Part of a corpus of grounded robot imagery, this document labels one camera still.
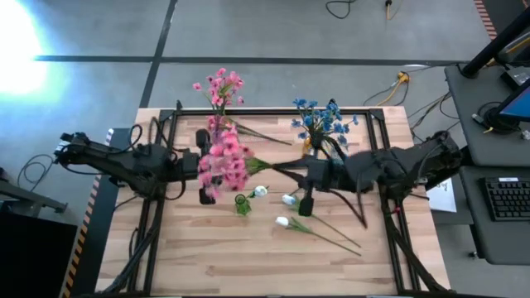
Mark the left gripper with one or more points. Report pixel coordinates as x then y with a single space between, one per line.
188 163

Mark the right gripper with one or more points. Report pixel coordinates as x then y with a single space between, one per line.
325 174

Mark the white tulip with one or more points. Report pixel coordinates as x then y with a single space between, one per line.
288 199
260 191
281 222

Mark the pink flower sprig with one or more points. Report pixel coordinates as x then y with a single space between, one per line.
223 89
265 135
227 161

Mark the blue flower sprig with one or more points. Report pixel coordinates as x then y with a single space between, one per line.
308 120
331 124

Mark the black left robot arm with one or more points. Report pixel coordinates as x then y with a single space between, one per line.
124 165

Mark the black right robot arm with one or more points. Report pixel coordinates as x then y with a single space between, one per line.
414 163

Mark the yellow glass vase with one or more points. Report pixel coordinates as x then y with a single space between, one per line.
306 147

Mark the purple glass vase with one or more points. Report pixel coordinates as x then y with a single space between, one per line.
216 134

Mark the green glass vase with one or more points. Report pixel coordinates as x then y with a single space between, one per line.
243 209

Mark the black mat with hazard stripe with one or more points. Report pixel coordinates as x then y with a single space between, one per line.
89 256

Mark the white paper sheet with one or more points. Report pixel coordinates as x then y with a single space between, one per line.
443 200

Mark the grey metal stand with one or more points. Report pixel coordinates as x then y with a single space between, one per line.
29 198

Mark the grey desk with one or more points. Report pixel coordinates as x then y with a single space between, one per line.
497 240
468 116

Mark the black cabinet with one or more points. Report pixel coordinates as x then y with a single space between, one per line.
37 260

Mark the black monitor stand base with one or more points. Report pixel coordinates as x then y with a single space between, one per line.
497 120

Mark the black keyboard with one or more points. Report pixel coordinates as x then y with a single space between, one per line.
509 200

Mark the monitor with blue screen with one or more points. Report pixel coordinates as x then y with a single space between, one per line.
519 105

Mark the black slanted pole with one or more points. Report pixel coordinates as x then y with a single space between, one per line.
492 45

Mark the small black desk box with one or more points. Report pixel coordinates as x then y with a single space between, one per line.
517 75

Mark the orange black striped tape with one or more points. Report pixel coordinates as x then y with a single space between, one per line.
484 16

